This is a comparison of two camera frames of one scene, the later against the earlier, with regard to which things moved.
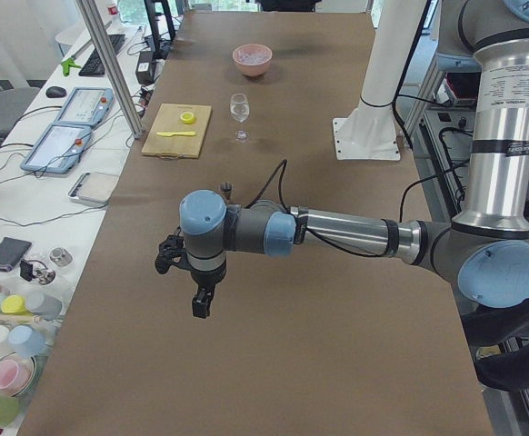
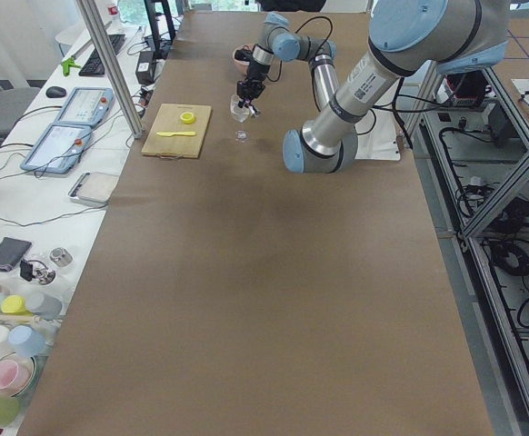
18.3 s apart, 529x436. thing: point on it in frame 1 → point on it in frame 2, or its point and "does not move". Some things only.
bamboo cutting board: (178, 131) does not move
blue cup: (27, 342) does not move
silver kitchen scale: (94, 187) does not move
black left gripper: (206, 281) → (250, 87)
